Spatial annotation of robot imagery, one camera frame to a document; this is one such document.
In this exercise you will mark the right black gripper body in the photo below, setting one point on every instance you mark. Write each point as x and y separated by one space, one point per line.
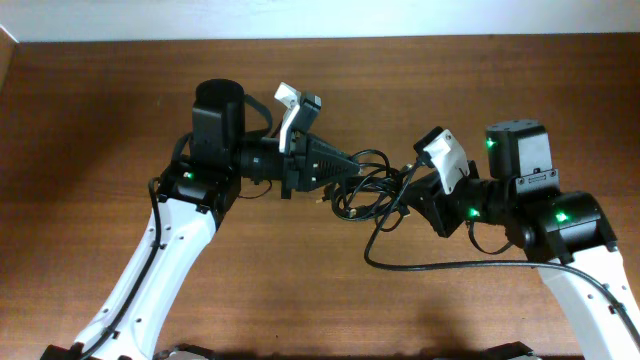
448 209

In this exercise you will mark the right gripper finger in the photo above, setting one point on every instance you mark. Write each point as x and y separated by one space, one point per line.
428 185
411 200

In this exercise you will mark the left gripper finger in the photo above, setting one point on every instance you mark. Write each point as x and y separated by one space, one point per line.
319 175
324 158

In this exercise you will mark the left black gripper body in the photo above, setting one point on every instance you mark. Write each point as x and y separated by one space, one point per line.
293 166

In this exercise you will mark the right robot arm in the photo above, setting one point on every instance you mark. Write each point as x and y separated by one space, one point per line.
564 235

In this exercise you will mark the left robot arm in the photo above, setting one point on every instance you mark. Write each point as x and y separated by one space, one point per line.
191 198

